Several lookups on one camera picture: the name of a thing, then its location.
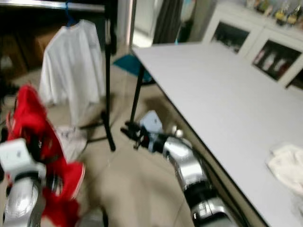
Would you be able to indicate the grey left robot leg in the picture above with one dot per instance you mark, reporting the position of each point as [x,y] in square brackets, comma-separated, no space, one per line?
[95,218]

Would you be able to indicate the white cloth with hanger drawing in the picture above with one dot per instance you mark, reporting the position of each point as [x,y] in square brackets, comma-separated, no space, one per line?
[73,142]

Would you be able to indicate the white folding table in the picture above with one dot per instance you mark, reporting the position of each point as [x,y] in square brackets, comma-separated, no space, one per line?
[232,99]

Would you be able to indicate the white glass-door cabinet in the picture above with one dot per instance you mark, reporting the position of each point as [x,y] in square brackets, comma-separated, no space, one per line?
[255,42]

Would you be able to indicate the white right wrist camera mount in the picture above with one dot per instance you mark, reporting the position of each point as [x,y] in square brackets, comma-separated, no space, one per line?
[151,121]

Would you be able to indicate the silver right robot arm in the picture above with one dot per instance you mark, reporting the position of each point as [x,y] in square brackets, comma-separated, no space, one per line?
[189,165]

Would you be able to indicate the white printed hanging shirt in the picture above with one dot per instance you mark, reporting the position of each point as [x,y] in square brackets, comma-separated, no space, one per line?
[73,66]

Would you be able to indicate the crumpled white garment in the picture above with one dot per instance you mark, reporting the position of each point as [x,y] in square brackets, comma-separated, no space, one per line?
[289,168]

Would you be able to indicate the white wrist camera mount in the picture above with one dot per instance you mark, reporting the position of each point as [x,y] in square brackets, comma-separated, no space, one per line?
[15,156]
[151,121]

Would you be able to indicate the blue plastic hanger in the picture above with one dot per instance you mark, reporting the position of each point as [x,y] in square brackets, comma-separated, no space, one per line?
[70,15]

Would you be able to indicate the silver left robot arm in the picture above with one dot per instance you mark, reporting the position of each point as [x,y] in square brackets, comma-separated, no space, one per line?
[23,203]

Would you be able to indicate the black clothes rack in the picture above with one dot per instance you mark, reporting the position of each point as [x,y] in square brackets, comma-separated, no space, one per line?
[109,94]

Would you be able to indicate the red shirt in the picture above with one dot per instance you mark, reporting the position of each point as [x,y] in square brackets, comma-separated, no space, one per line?
[28,113]

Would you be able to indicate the teal floor mat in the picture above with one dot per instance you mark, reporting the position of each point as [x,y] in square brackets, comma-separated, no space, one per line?
[130,65]

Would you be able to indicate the large cardboard box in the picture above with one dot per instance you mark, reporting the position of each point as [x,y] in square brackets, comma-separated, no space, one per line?
[45,45]

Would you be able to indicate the grey curtain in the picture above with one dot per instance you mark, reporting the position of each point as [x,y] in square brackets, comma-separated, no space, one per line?
[168,21]

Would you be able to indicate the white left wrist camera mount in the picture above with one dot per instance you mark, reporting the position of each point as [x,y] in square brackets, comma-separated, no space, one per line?
[15,156]

